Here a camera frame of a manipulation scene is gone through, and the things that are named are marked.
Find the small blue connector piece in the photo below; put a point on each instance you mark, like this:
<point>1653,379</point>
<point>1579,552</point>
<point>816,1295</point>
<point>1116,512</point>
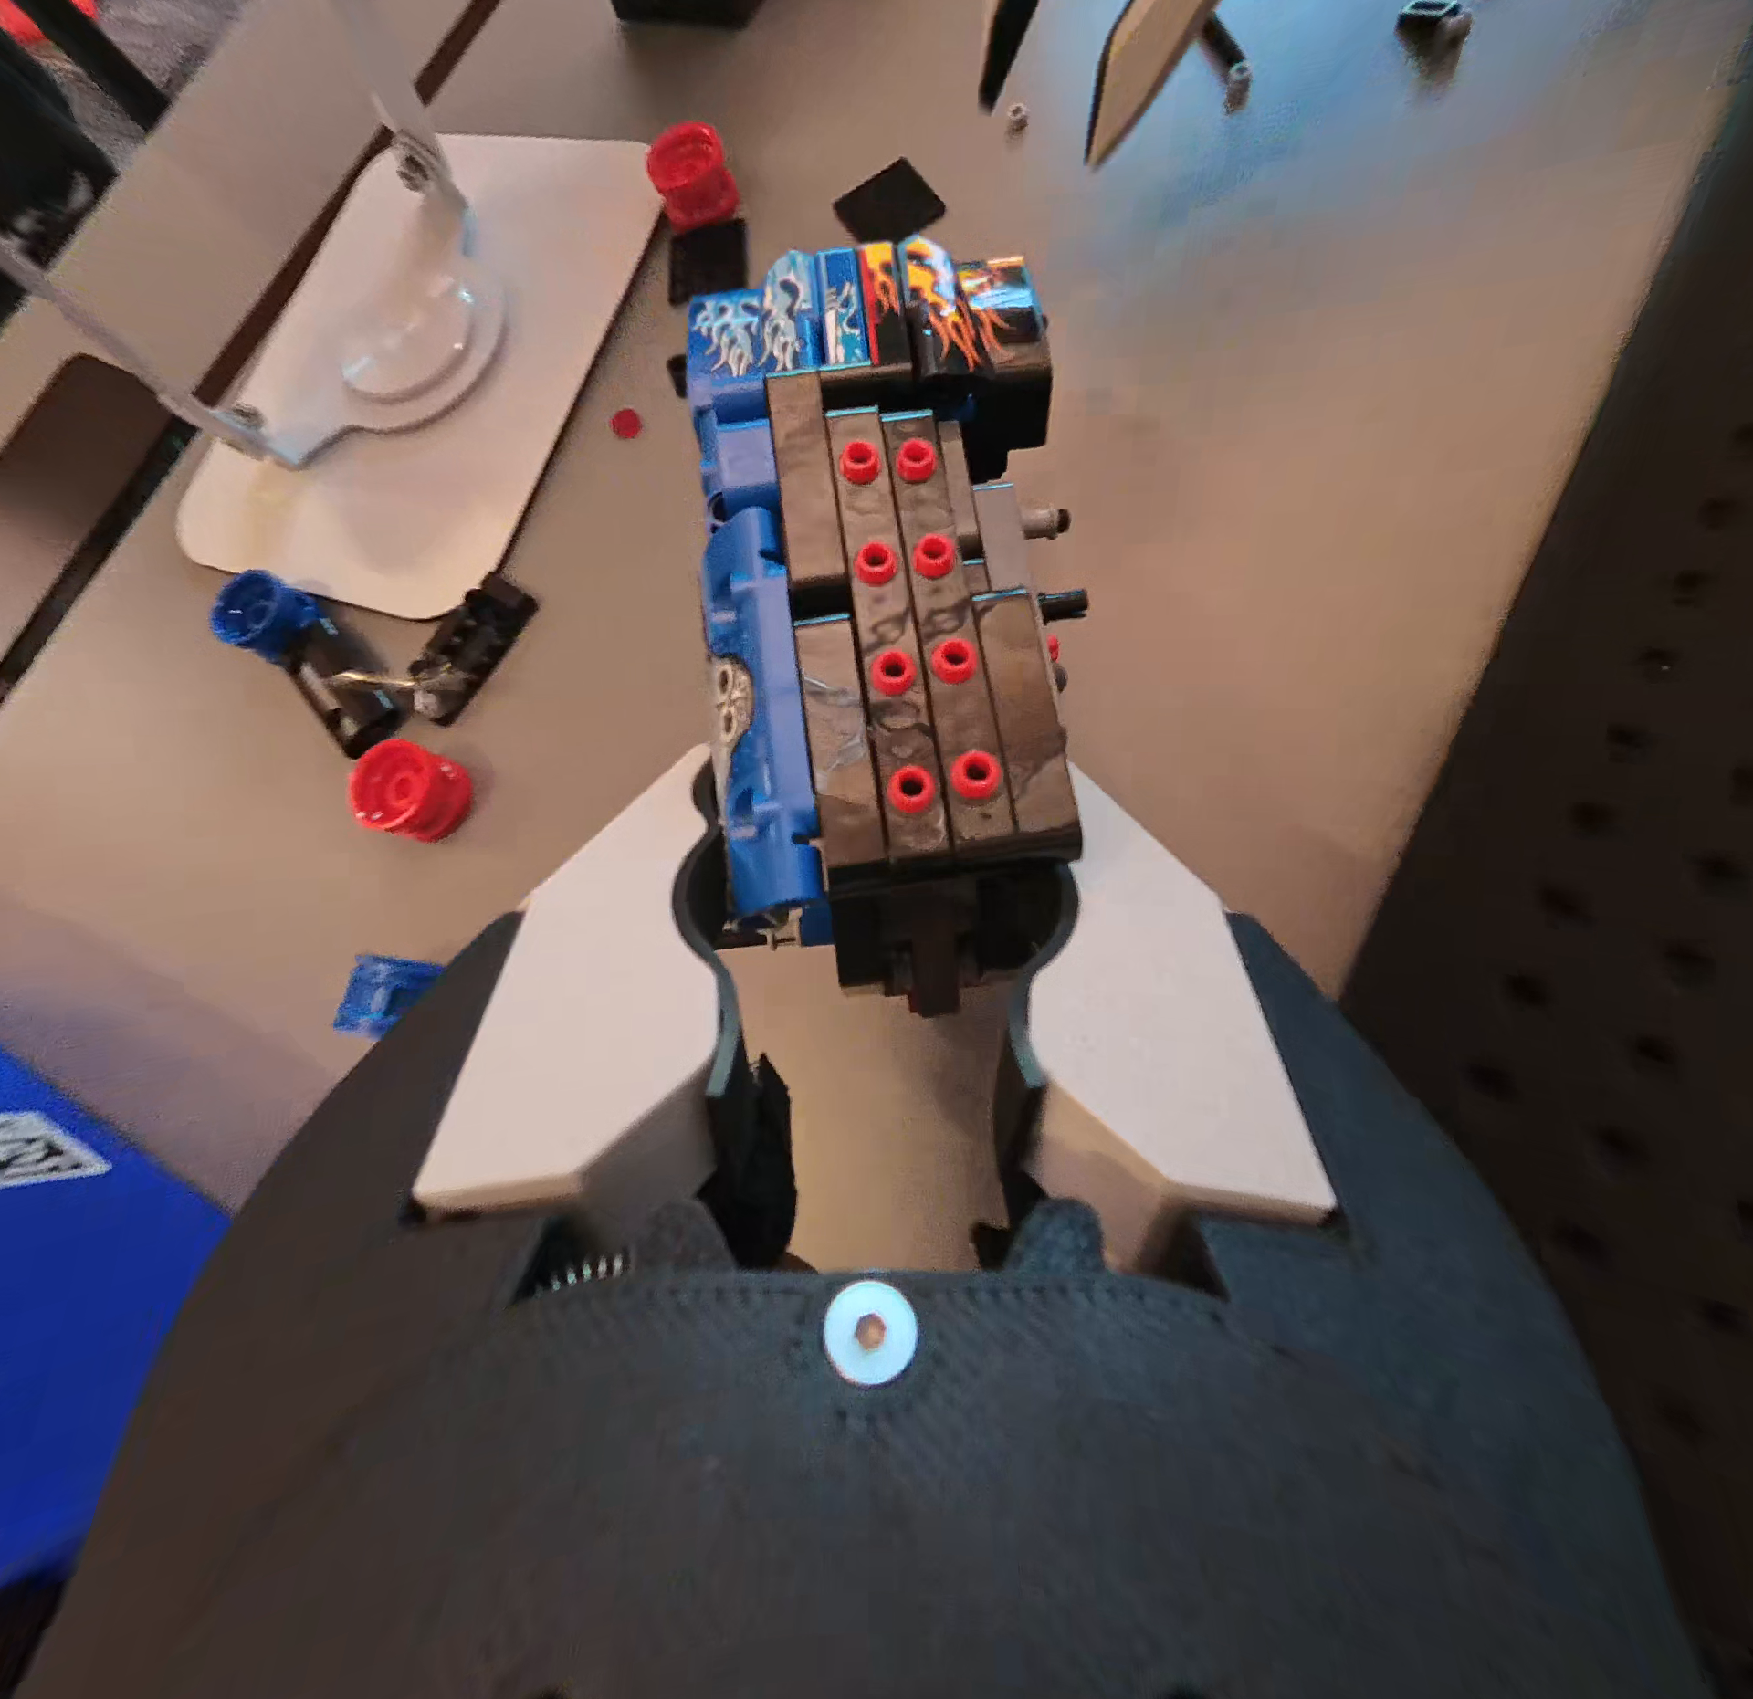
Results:
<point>391,994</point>

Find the blue black brick toy truck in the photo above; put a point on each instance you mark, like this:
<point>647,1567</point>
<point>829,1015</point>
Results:
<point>931,714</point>

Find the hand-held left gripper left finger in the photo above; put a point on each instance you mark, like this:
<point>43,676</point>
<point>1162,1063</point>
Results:
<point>573,1041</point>

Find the blue plastic bin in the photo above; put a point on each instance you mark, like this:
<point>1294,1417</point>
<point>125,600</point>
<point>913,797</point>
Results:
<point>83,1383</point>

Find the blue wheel hub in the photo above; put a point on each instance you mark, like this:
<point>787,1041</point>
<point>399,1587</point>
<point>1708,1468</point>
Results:
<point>259,614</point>

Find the long black axle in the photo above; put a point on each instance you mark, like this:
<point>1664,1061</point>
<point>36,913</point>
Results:
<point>1224,41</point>

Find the red wheel hub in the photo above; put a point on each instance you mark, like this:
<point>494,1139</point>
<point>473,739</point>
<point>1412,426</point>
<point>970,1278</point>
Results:
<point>691,172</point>
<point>408,793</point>

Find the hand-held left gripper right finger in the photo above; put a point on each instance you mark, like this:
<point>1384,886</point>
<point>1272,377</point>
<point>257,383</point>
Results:
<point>1178,1041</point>

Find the black smooth square tile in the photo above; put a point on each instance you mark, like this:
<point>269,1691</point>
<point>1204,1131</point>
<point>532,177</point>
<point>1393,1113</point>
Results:
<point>890,201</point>

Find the clear acrylic stand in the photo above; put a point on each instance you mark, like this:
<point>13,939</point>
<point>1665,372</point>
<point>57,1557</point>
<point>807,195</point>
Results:
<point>411,342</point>

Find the black pin connector piece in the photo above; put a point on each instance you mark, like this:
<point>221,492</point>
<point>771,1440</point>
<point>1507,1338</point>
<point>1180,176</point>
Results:
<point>473,645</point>

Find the white base board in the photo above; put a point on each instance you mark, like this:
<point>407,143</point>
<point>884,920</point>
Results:
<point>549,356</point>

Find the black beam with white end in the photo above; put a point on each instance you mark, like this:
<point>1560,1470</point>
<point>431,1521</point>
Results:
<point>1435,18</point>

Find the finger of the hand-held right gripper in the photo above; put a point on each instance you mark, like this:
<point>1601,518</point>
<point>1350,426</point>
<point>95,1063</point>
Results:
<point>1178,15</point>
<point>1017,15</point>

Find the black studded square plate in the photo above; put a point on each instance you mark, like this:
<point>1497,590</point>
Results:
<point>707,265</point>

